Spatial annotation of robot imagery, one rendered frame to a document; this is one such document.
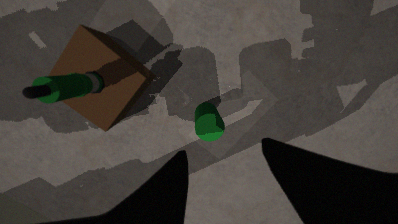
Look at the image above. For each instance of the brown square block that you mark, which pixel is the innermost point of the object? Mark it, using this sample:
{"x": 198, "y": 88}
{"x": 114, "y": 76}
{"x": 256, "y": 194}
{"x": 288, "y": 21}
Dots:
{"x": 124, "y": 77}

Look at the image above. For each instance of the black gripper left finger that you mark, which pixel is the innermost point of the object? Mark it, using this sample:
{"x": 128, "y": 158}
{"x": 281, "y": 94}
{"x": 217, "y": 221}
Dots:
{"x": 159, "y": 200}

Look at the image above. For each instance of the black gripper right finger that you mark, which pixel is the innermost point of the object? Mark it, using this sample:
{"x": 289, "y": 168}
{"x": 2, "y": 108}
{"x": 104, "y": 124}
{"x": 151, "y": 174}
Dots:
{"x": 323, "y": 190}

